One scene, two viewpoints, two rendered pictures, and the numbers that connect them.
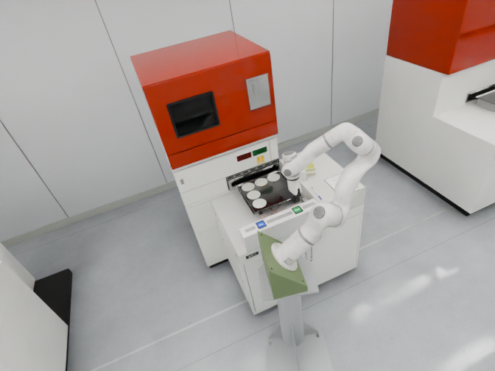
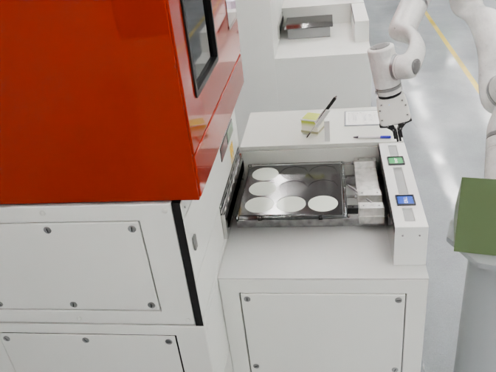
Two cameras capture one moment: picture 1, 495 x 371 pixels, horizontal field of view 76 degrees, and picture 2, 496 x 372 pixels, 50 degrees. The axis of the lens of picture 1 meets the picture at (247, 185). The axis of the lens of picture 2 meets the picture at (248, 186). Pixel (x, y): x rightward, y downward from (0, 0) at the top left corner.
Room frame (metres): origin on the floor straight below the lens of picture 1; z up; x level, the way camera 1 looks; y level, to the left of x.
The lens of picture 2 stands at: (1.24, 1.42, 1.88)
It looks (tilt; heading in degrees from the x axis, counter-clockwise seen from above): 30 degrees down; 296
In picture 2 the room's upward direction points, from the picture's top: 7 degrees counter-clockwise
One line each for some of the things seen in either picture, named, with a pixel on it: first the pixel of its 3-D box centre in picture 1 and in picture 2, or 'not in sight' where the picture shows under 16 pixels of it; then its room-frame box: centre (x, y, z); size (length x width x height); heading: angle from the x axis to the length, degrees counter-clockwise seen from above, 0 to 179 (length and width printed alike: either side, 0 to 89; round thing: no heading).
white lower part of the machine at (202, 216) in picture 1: (229, 202); (152, 325); (2.31, 0.20, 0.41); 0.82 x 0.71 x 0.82; 105
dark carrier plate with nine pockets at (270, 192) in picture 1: (267, 190); (292, 188); (1.82, -0.14, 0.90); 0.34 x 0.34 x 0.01; 15
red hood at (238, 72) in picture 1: (203, 94); (86, 39); (2.29, 0.19, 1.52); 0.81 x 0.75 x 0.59; 105
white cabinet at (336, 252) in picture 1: (287, 238); (325, 280); (1.74, -0.24, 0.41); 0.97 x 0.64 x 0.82; 105
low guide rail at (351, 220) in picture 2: not in sight; (309, 221); (1.73, -0.04, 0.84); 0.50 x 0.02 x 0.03; 15
